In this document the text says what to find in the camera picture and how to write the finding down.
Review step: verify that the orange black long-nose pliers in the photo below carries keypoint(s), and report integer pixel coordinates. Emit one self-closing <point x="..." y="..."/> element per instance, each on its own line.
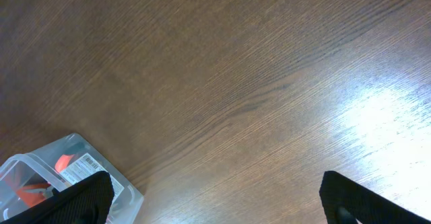
<point x="69" y="155"/>

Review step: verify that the clear plastic container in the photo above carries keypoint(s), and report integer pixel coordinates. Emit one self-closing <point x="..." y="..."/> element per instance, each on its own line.
<point x="127" y="199"/>

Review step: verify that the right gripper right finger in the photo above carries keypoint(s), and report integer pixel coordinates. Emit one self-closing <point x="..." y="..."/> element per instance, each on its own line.
<point x="345" y="201"/>

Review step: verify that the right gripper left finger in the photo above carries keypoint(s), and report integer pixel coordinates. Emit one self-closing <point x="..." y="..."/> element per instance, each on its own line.
<point x="87" y="202"/>

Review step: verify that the orange scraper wooden handle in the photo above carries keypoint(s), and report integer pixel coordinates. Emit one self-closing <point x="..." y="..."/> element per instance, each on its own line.
<point x="27" y="190"/>

